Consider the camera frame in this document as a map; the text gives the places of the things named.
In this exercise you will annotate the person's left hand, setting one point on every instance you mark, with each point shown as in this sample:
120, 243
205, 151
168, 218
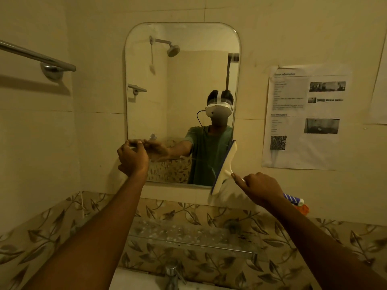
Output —
133, 161

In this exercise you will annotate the person's right hand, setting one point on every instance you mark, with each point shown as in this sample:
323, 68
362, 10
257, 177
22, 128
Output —
261, 188

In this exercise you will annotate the person's left fingers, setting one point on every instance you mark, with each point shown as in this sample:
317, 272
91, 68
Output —
134, 144

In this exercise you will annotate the person's right fingers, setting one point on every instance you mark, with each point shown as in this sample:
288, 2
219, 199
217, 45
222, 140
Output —
238, 179

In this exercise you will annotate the person's left forearm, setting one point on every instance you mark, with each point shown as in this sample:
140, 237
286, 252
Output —
96, 238

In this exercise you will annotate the person's right forearm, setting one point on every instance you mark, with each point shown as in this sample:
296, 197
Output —
320, 250

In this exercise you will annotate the small orange object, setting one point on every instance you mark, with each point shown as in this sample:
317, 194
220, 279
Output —
303, 209

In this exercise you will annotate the printed paper notice with photos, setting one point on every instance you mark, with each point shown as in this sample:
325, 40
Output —
305, 117

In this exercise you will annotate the chrome faucet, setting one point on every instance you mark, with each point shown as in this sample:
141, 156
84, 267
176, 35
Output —
173, 276

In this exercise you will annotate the chrome towel bar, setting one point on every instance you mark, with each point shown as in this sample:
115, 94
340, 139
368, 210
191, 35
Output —
36, 56

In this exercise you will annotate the plain white paper sheet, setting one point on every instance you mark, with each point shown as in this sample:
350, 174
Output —
379, 96

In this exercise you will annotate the frameless wall mirror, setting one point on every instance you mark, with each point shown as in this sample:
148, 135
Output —
181, 87

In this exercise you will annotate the glass wall shelf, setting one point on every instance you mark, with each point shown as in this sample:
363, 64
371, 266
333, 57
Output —
187, 235

